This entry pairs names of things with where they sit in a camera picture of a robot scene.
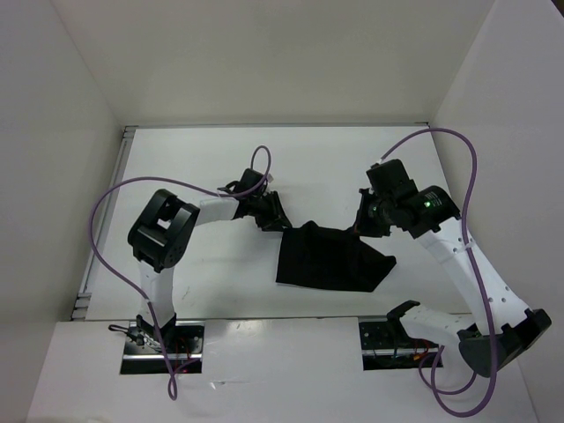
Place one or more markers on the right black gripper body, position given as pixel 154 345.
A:
pixel 387 203

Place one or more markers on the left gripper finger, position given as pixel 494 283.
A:
pixel 279 219
pixel 268 225

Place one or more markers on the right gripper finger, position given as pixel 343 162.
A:
pixel 364 223
pixel 378 230

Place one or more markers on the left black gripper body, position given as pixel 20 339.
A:
pixel 262 205

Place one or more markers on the black skirt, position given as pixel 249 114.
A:
pixel 321 258

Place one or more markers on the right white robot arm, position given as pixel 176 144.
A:
pixel 501 326

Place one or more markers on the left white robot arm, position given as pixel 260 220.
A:
pixel 160 236

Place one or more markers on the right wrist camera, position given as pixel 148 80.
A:
pixel 390 179

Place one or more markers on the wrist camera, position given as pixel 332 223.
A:
pixel 252 183
pixel 390 179

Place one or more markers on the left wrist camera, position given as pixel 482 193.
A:
pixel 252 183

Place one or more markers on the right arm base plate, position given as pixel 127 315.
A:
pixel 385 347

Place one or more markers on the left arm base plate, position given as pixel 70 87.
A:
pixel 143 356

